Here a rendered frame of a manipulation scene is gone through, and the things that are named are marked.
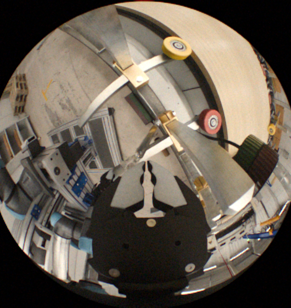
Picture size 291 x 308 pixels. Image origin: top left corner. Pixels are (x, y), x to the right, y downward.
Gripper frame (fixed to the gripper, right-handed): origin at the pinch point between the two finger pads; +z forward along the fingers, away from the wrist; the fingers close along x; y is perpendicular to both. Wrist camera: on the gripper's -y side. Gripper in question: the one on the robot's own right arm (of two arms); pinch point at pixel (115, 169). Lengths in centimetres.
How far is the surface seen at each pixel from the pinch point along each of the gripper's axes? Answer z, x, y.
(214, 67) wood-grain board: -7, -15, -53
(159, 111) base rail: 12.6, -7.5, -30.5
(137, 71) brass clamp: -2.5, -24.2, -31.2
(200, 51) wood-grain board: -7, -22, -51
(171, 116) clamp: -4.1, -7.2, -31.0
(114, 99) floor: 83, -42, -3
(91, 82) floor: 83, -85, 5
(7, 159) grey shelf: -23, -178, 227
